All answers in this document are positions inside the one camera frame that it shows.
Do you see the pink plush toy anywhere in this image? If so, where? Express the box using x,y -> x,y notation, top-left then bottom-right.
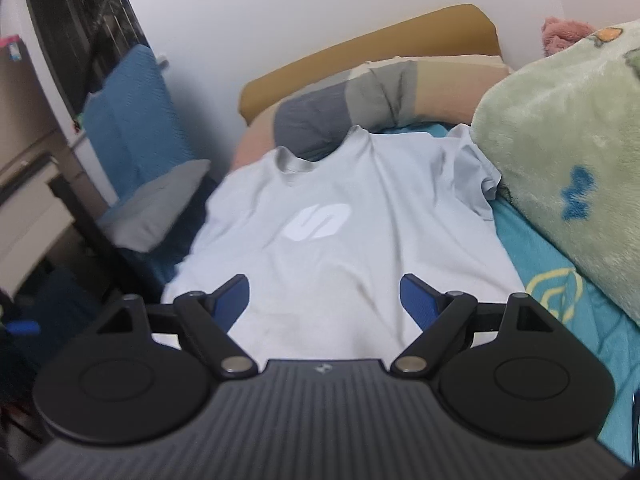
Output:
541,16 -> 597,58

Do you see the white t-shirt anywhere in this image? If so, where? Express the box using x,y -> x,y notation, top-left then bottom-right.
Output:
162,124 -> 527,362

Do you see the mustard headboard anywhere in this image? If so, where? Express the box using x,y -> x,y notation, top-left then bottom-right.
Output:
239,4 -> 501,126

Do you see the patchwork pillow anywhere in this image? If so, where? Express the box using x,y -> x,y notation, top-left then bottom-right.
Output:
231,55 -> 512,172

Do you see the blue quilted chair cover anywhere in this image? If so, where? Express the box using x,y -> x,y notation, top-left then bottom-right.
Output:
81,44 -> 202,207

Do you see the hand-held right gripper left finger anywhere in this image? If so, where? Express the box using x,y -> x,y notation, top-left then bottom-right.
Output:
94,274 -> 259,380

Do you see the grey seat cushion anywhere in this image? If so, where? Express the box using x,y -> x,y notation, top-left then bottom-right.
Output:
97,159 -> 212,252

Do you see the white desk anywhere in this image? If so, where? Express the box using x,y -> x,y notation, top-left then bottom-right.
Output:
0,155 -> 77,297

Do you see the pink lidded container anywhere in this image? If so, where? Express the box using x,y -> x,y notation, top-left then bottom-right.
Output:
0,34 -> 24,64

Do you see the teal printed bed sheet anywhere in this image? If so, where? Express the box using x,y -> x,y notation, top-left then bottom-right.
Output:
380,121 -> 640,467

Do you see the black chair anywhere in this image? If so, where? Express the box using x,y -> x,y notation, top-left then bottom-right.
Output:
49,175 -> 168,303

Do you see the dark window with grille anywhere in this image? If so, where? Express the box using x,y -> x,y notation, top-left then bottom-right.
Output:
22,0 -> 152,117

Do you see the beige refrigerator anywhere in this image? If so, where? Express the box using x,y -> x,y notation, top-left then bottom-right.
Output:
0,35 -> 72,173

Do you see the green fleece printed blanket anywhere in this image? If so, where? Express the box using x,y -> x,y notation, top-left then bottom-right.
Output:
470,17 -> 640,327

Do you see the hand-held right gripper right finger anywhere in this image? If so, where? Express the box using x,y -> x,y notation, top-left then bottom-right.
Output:
390,273 -> 557,379

